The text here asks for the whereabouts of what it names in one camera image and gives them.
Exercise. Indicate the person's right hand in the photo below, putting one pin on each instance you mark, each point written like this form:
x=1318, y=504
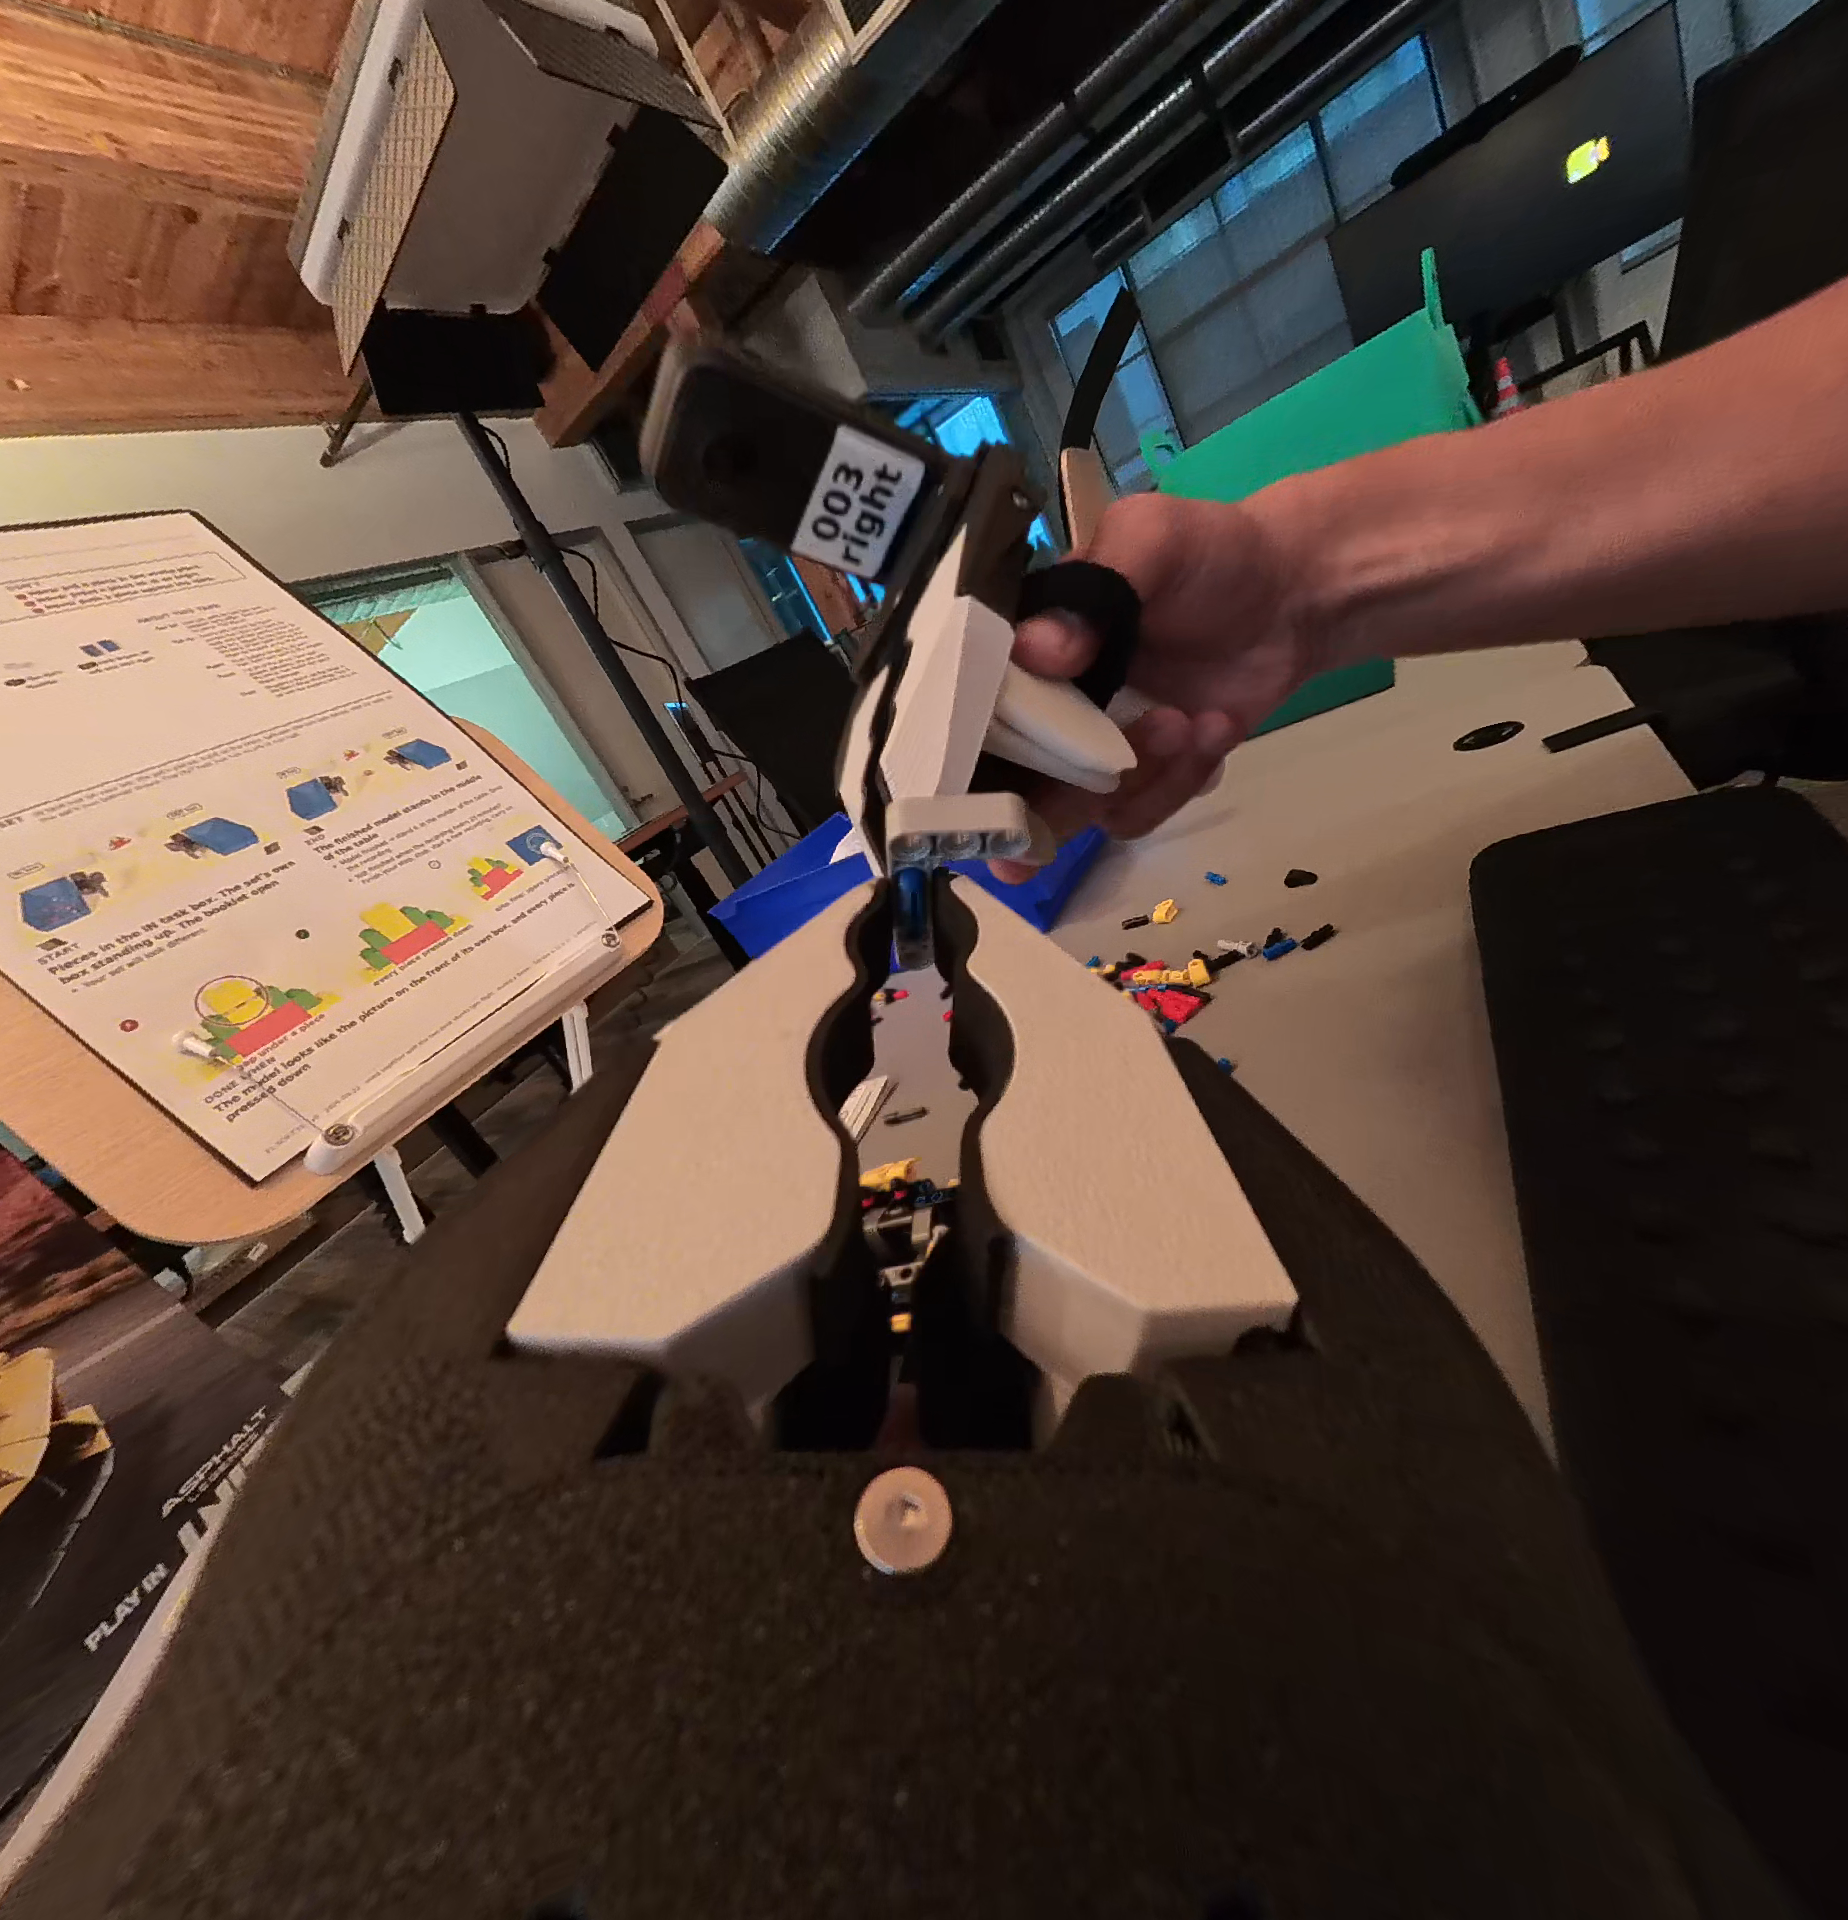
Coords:
x=1224, y=631

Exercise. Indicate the blue pin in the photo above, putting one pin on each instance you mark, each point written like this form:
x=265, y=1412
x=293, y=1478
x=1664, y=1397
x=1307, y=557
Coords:
x=915, y=915

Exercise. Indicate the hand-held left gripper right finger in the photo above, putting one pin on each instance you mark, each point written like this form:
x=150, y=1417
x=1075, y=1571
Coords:
x=1149, y=1185

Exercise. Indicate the grey desk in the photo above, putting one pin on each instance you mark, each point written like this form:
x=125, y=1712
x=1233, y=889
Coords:
x=1389, y=1050

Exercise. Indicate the black stand pole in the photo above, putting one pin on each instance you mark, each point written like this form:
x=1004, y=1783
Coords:
x=564, y=601

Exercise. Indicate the white perforated ceiling box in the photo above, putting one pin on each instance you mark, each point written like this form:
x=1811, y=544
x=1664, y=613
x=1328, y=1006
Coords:
x=475, y=166

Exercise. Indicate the person's right forearm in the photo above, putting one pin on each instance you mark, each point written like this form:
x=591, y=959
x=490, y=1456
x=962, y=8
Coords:
x=1540, y=510

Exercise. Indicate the yellow black brick car model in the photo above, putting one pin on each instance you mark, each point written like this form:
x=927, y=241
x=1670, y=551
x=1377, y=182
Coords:
x=901, y=1200

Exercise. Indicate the orange traffic cone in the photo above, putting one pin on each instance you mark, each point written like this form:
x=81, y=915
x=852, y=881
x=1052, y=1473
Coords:
x=1501, y=386

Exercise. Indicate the printed instruction sheet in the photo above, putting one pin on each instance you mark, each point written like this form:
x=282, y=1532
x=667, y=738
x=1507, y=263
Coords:
x=265, y=825

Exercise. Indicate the toy car set box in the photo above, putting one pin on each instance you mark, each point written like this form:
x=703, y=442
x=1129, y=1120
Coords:
x=85, y=1500

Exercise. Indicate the large black screen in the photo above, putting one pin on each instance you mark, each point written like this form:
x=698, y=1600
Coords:
x=1465, y=256

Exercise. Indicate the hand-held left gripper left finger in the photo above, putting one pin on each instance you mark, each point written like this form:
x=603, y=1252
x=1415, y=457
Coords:
x=670, y=1185

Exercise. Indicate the metal ventilation duct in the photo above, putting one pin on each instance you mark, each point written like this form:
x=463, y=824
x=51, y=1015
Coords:
x=805, y=136

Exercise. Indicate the blue plastic bin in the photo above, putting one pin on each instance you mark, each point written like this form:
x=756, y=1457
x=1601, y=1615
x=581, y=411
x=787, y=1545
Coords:
x=775, y=900

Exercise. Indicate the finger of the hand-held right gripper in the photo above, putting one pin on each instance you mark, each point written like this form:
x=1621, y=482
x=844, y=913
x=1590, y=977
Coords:
x=947, y=675
x=869, y=751

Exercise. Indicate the short grey holed beam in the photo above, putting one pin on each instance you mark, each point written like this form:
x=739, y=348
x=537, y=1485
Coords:
x=955, y=827

